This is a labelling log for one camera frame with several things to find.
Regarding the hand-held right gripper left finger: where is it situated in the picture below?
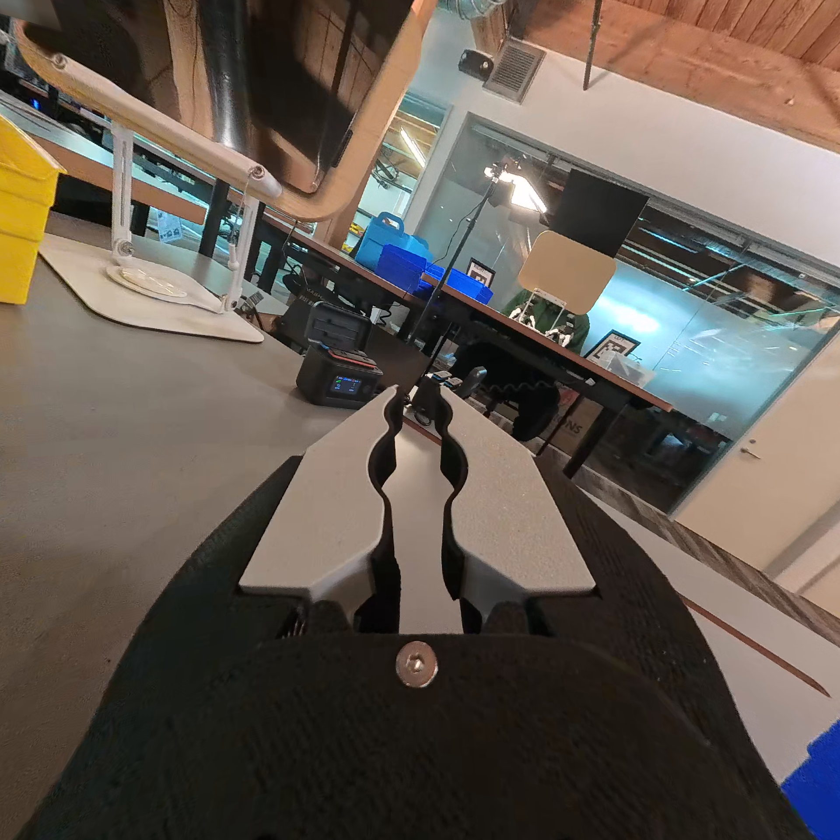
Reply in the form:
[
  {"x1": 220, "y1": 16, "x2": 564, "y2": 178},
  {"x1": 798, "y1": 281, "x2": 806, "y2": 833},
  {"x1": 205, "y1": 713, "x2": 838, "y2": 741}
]
[{"x1": 238, "y1": 386, "x2": 403, "y2": 634}]

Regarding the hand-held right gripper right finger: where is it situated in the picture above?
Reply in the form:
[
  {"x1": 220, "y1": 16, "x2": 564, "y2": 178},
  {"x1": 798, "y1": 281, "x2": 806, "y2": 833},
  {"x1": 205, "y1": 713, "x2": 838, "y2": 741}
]
[{"x1": 435, "y1": 390, "x2": 598, "y2": 634}]

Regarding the blue plastic bin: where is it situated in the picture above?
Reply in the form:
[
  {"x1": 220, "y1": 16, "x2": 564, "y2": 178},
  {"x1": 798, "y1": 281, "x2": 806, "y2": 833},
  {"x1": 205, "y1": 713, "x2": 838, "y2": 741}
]
[{"x1": 781, "y1": 718, "x2": 840, "y2": 840}]

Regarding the cardboard box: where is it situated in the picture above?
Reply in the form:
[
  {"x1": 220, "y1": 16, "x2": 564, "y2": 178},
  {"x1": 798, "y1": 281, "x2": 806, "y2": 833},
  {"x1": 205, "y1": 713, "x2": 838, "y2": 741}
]
[{"x1": 545, "y1": 394, "x2": 605, "y2": 454}]

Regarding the black battery charger case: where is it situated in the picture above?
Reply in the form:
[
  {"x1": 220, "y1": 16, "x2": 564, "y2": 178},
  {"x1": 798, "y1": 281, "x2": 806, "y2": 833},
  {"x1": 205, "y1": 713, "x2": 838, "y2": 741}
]
[{"x1": 295, "y1": 301, "x2": 386, "y2": 411}]

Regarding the black battery box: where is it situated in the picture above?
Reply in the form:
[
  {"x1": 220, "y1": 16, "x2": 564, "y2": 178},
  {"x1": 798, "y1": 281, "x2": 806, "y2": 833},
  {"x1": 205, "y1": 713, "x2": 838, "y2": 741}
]
[{"x1": 410, "y1": 371, "x2": 460, "y2": 427}]

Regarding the long wooden desk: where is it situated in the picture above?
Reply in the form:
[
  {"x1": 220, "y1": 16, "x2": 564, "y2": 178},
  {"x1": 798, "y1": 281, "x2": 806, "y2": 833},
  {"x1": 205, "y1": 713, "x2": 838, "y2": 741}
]
[{"x1": 262, "y1": 213, "x2": 676, "y2": 480}]

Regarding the open blue parts bin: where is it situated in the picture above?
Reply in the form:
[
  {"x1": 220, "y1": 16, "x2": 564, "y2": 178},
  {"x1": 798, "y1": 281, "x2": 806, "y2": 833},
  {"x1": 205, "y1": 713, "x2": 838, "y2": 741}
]
[
  {"x1": 423, "y1": 262, "x2": 494, "y2": 306},
  {"x1": 377, "y1": 244, "x2": 429, "y2": 294}
]

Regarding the tan rounded board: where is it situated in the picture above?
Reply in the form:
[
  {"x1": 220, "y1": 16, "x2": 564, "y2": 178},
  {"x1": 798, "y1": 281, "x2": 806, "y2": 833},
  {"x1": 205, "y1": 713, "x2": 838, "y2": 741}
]
[{"x1": 517, "y1": 230, "x2": 619, "y2": 317}]

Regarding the white door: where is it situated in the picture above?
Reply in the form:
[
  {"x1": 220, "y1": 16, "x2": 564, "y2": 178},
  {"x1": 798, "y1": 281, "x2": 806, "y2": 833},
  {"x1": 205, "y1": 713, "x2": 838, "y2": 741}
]
[{"x1": 675, "y1": 354, "x2": 840, "y2": 573}]

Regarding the blue plastic toolbox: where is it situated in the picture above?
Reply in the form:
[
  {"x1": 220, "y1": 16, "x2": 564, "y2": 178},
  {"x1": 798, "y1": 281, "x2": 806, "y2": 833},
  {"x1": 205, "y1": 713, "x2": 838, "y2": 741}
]
[{"x1": 354, "y1": 211, "x2": 432, "y2": 271}]

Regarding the black square panel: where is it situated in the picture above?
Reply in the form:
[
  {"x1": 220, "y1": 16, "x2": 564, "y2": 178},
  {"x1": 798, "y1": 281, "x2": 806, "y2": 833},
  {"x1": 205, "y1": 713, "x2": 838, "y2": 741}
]
[{"x1": 550, "y1": 168, "x2": 651, "y2": 260}]

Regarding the studio light on stand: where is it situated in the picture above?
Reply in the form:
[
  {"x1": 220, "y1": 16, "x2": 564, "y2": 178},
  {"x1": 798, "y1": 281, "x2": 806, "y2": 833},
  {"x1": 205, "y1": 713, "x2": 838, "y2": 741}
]
[{"x1": 407, "y1": 156, "x2": 552, "y2": 368}]

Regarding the yellow plastic bin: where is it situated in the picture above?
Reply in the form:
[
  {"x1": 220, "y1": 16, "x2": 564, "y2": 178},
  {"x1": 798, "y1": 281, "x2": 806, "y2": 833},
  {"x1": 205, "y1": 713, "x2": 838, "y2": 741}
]
[{"x1": 0, "y1": 115, "x2": 68, "y2": 306}]

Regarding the wood framed screen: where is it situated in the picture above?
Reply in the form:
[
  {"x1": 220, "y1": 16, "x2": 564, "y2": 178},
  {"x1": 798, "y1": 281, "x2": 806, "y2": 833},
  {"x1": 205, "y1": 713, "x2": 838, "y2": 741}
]
[{"x1": 13, "y1": 0, "x2": 439, "y2": 224}]

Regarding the wall vent grille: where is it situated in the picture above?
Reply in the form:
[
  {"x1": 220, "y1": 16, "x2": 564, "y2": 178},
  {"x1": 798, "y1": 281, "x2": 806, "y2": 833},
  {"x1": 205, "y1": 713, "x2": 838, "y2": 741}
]
[{"x1": 482, "y1": 36, "x2": 547, "y2": 104}]

